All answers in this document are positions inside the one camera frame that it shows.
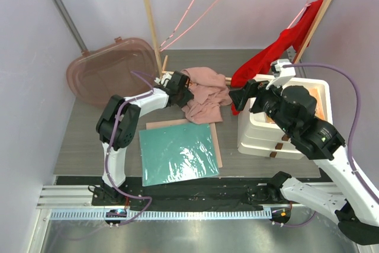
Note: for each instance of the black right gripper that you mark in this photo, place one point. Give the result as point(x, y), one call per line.
point(253, 89)

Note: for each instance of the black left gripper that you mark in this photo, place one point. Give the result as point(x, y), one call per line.
point(188, 96)

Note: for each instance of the pink t shirt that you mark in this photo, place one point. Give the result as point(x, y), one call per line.
point(210, 94)

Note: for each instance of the red t shirt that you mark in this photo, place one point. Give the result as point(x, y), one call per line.
point(291, 37)

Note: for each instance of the pink wire hanger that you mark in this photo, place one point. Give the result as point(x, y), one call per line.
point(183, 26)
point(307, 4)

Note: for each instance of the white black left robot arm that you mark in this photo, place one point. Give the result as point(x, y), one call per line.
point(118, 122)

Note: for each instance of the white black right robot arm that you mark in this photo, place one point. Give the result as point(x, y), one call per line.
point(356, 211)

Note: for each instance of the pink board under mat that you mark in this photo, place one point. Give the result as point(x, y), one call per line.
point(169, 123)

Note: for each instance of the white drawer storage box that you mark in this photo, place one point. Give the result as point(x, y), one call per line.
point(256, 136)

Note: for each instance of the pink plastic basket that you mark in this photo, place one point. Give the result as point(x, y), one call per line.
point(124, 68)

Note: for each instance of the green cutting mat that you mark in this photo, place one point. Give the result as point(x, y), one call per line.
point(177, 153)

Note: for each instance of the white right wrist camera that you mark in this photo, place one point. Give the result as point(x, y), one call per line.
point(283, 71)

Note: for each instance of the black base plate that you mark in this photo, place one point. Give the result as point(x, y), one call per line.
point(201, 195)

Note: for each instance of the wooden clothes rack frame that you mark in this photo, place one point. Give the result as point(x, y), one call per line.
point(161, 63)

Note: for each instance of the white slotted cable duct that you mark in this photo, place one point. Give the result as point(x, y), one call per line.
point(119, 214)

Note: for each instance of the aluminium rail frame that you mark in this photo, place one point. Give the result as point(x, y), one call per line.
point(305, 232)

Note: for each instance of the metal corner post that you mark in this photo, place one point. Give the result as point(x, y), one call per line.
point(67, 19)

